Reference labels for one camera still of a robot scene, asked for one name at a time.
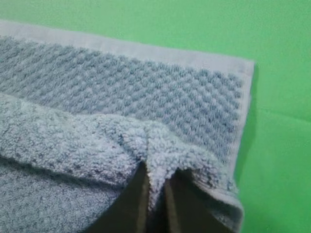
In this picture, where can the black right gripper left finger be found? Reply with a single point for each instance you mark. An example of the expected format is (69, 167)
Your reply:
(129, 212)

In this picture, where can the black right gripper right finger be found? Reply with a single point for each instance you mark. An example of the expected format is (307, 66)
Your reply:
(185, 208)

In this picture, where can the blue waffle towel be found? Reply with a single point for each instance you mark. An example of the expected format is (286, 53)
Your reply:
(80, 112)

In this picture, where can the green table cover cloth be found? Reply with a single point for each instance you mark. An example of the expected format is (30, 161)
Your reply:
(274, 166)

